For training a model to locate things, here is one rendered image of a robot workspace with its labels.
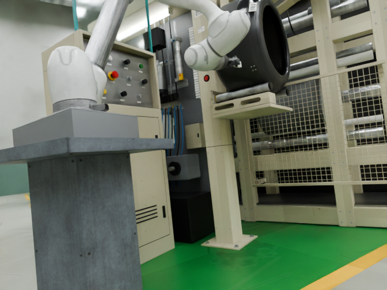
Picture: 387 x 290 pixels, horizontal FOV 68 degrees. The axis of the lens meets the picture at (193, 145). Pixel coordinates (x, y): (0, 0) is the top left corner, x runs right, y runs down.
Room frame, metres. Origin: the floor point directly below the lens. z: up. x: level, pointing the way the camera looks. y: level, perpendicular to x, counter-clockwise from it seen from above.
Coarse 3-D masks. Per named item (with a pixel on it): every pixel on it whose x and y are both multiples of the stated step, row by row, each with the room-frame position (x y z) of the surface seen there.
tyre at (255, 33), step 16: (240, 0) 1.50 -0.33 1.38; (256, 0) 1.46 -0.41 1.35; (256, 16) 1.42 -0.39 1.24; (272, 16) 1.76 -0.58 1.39; (256, 32) 1.41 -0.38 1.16; (272, 32) 1.85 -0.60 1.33; (240, 48) 1.44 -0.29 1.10; (256, 48) 1.42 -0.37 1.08; (272, 48) 1.89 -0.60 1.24; (288, 48) 1.77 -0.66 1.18; (256, 64) 1.46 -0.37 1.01; (272, 64) 1.51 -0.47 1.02; (288, 64) 1.75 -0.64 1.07; (224, 80) 1.60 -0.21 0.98; (240, 80) 1.55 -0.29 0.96; (256, 80) 1.52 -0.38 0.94; (272, 80) 1.54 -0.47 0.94
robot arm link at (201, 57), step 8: (192, 48) 1.11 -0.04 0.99; (200, 48) 1.11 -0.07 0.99; (208, 48) 1.12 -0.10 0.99; (184, 56) 1.15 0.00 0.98; (192, 56) 1.12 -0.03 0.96; (200, 56) 1.11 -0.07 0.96; (208, 56) 1.13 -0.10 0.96; (216, 56) 1.13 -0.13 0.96; (192, 64) 1.13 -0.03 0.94; (200, 64) 1.13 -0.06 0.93; (208, 64) 1.15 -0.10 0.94; (216, 64) 1.20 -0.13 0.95
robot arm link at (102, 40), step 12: (108, 0) 1.25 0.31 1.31; (120, 0) 1.26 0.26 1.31; (132, 0) 1.32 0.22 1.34; (108, 12) 1.24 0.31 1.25; (120, 12) 1.27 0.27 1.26; (96, 24) 1.25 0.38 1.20; (108, 24) 1.24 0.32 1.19; (120, 24) 1.30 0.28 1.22; (96, 36) 1.23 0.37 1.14; (108, 36) 1.24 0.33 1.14; (96, 48) 1.22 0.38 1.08; (108, 48) 1.25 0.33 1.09; (96, 60) 1.22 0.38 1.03; (96, 72) 1.20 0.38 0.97; (96, 84) 1.17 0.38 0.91
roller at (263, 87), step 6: (264, 84) 1.51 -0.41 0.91; (270, 84) 1.49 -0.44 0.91; (240, 90) 1.59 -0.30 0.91; (246, 90) 1.56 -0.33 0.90; (252, 90) 1.54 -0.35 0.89; (258, 90) 1.53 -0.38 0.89; (264, 90) 1.51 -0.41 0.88; (216, 96) 1.69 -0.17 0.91; (222, 96) 1.66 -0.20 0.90; (228, 96) 1.63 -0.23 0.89; (234, 96) 1.61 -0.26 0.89; (240, 96) 1.60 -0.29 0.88
